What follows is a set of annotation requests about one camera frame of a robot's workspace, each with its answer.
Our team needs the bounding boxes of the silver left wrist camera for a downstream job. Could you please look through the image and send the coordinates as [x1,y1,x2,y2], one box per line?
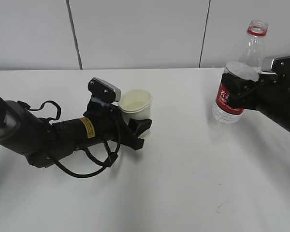
[88,77,121,103]

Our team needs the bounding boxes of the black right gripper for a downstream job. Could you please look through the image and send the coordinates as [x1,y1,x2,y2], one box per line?
[221,73,290,113]

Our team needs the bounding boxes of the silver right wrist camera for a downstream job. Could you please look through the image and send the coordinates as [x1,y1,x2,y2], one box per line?
[261,54,290,74]

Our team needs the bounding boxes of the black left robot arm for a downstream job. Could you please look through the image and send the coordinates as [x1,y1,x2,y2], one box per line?
[0,97,152,168]

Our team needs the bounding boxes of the white paper cup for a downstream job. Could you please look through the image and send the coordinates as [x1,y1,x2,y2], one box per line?
[118,89,152,123]

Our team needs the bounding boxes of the Nongfu Spring water bottle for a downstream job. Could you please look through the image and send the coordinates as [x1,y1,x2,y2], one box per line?
[212,20,268,124]

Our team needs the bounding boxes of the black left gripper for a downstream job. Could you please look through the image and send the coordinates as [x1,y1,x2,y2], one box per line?
[84,101,152,150]

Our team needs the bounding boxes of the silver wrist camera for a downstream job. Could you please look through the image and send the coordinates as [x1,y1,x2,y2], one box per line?
[261,54,290,74]
[88,77,121,103]

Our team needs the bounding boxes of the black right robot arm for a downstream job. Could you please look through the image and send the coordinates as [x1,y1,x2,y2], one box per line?
[221,72,290,132]

